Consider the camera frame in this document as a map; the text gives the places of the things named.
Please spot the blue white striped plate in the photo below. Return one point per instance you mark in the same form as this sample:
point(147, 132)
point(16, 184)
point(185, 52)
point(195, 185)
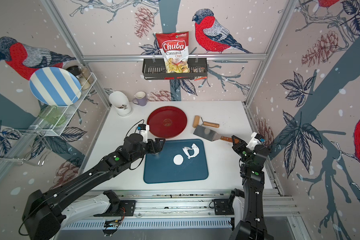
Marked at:
point(55, 87)

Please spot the red cassava chips bag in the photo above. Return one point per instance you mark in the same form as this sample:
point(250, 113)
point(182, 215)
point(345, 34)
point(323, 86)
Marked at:
point(174, 48)

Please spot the metal spatula wooden handle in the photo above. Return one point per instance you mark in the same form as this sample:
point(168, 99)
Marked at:
point(210, 135)

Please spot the wooden rolling pin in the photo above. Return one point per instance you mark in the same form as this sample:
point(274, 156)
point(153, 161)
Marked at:
point(198, 121)

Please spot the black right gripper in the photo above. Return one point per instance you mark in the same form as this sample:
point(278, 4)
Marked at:
point(238, 146)

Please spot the white wire wall shelf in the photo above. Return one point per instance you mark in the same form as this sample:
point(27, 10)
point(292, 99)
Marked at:
point(49, 133)

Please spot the white cutlery holder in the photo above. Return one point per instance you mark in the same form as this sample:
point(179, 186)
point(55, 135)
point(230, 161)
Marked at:
point(120, 103)

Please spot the dark lid spice jar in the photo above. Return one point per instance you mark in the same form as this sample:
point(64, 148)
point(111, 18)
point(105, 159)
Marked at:
point(75, 70)

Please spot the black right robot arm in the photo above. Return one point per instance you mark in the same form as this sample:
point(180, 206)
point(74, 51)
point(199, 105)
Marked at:
point(248, 203)

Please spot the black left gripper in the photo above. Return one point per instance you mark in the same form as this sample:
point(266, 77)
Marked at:
point(159, 146)

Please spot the black wire wall basket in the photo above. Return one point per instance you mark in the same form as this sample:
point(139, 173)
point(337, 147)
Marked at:
point(156, 70)

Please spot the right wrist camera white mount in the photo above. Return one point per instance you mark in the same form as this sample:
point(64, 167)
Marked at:
point(256, 139)

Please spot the teal plastic tray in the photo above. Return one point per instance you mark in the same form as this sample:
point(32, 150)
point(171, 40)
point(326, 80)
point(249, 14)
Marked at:
point(161, 168)

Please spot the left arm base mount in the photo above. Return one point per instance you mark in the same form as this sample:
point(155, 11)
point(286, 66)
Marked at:
point(123, 208)

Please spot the green glass cup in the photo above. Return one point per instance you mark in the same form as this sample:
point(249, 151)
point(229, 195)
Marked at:
point(52, 115)

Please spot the purple mug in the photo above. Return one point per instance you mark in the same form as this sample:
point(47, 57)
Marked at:
point(140, 99)

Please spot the white dough piece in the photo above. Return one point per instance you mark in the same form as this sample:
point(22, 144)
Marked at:
point(191, 152)

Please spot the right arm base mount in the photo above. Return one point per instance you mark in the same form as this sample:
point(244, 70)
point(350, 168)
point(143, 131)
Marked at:
point(224, 207)

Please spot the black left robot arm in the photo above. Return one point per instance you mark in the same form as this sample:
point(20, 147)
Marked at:
point(46, 213)

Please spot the round red tray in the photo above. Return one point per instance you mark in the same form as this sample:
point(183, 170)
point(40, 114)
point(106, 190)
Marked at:
point(167, 122)

